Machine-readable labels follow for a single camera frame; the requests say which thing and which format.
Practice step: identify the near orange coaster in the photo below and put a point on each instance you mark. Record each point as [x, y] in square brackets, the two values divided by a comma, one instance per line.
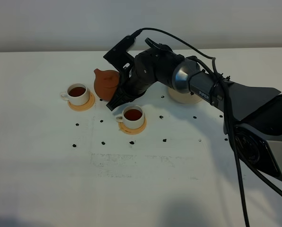
[128, 131]

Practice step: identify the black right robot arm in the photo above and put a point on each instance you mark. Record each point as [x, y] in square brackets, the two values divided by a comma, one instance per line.
[252, 115]

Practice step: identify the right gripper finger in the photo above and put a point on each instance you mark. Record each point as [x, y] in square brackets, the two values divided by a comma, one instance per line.
[119, 98]

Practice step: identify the far orange coaster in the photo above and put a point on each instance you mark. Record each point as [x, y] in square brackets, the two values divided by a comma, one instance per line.
[84, 107]

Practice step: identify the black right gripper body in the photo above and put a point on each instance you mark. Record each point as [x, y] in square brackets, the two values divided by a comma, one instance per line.
[136, 73]

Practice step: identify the near white teacup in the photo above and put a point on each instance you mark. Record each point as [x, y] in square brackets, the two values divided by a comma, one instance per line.
[132, 116]

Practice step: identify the brown clay teapot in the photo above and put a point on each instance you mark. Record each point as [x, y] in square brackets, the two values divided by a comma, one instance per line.
[106, 83]

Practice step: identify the white teacup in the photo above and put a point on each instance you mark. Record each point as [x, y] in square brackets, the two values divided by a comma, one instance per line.
[76, 94]
[132, 116]

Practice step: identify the beige teapot saucer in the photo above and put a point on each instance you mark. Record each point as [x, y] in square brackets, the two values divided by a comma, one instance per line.
[188, 98]

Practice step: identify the orange coaster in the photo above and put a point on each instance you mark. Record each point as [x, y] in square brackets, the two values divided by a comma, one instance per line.
[128, 131]
[84, 107]

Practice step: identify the far white teacup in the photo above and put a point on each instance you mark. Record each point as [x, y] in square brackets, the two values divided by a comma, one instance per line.
[76, 94]

